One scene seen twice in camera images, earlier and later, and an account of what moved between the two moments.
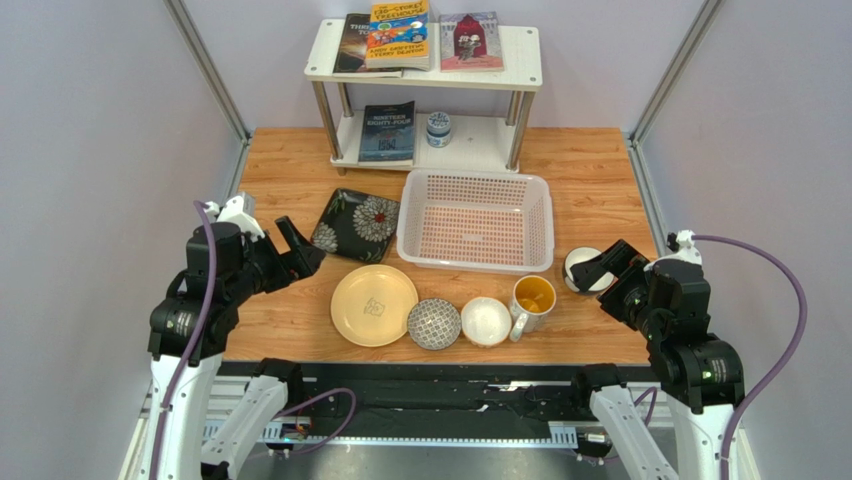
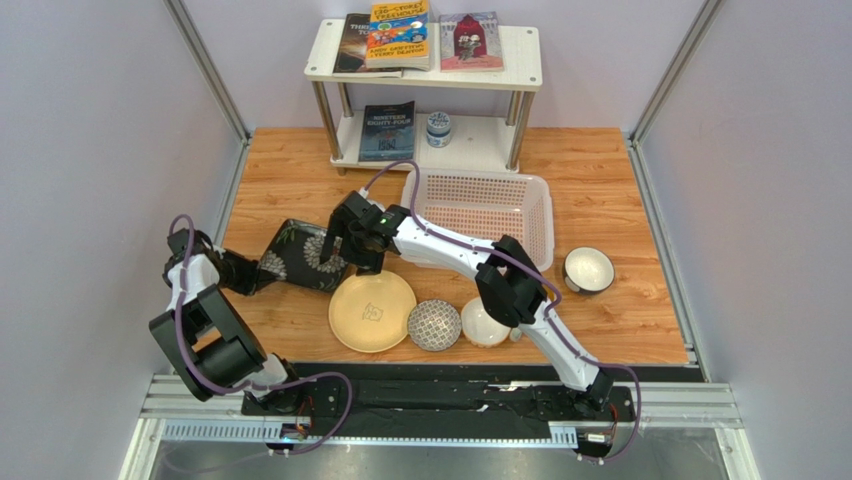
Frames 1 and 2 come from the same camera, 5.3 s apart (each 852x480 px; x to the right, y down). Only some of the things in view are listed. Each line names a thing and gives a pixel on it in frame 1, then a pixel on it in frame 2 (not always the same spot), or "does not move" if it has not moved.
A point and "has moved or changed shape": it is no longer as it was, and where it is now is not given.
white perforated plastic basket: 485,221 does not move
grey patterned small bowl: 434,324 does not move
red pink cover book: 470,42 does not move
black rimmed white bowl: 579,255 does not move
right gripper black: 622,275 -> 339,228
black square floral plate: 359,226 has moved or changed shape
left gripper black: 289,268 -> 251,272
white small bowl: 486,322 does not move
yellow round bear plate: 370,305 does not move
